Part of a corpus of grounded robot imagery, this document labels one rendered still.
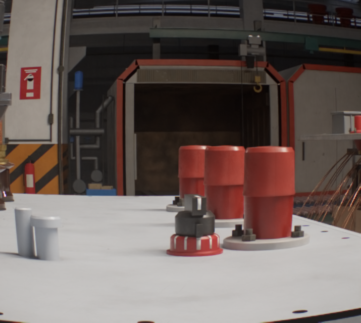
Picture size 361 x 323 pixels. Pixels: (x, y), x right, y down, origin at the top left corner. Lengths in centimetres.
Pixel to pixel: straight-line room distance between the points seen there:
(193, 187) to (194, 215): 71
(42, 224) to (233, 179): 54
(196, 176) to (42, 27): 1012
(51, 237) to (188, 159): 82
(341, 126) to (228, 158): 288
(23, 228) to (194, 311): 36
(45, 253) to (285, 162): 35
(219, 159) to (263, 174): 33
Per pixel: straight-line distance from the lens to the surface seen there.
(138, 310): 67
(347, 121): 423
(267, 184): 109
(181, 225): 104
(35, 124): 1166
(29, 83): 1169
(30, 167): 1150
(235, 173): 141
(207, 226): 104
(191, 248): 103
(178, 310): 68
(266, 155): 109
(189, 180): 174
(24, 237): 98
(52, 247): 96
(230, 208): 141
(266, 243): 107
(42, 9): 1182
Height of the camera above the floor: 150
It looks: level
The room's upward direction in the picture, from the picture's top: straight up
